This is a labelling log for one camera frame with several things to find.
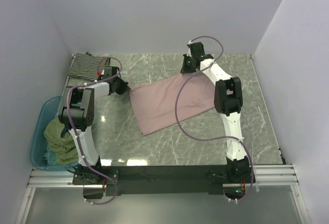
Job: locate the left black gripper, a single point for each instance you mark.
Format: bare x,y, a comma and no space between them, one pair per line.
125,87

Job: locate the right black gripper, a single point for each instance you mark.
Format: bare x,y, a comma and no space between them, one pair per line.
184,69

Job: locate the pink tank top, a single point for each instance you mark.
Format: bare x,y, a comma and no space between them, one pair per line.
153,104

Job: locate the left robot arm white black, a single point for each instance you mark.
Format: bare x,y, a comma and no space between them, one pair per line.
77,111

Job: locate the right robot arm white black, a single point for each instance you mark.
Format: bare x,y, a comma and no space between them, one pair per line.
228,102

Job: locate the striped folded tank top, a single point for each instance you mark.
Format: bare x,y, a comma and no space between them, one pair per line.
87,66

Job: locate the green tank top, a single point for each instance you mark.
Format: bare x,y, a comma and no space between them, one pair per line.
61,142

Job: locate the blue plastic basket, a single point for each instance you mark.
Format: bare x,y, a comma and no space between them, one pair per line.
41,156

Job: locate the black base beam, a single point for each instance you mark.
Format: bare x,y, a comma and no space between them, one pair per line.
155,179

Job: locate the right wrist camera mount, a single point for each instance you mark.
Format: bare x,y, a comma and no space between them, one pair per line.
189,53

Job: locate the aluminium rail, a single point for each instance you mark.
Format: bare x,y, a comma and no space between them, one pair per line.
42,179

